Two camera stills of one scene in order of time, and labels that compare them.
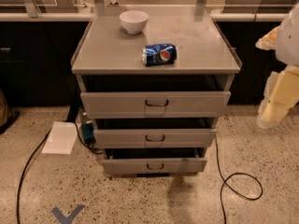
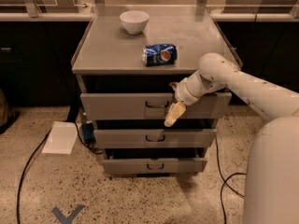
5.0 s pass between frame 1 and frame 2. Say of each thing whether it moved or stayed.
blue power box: stayed
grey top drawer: stayed
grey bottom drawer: stayed
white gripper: moved
